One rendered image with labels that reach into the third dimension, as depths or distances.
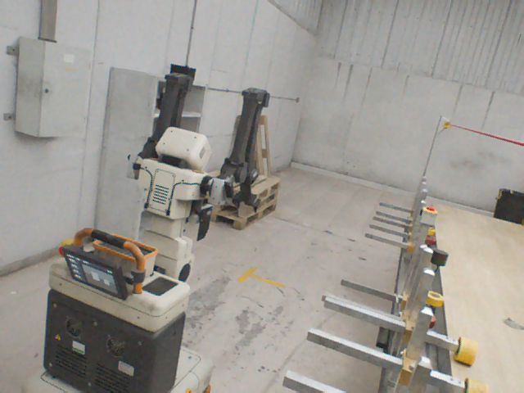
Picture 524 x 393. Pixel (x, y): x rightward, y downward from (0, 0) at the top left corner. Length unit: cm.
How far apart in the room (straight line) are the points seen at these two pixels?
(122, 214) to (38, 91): 135
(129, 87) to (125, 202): 97
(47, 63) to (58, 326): 172
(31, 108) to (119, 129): 92
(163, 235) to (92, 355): 57
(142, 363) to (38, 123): 186
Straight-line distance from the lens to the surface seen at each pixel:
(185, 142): 196
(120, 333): 184
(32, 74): 319
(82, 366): 205
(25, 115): 324
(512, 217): 876
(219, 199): 190
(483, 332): 197
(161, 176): 195
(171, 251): 205
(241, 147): 200
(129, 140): 384
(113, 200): 403
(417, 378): 117
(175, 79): 222
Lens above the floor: 165
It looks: 15 degrees down
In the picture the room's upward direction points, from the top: 12 degrees clockwise
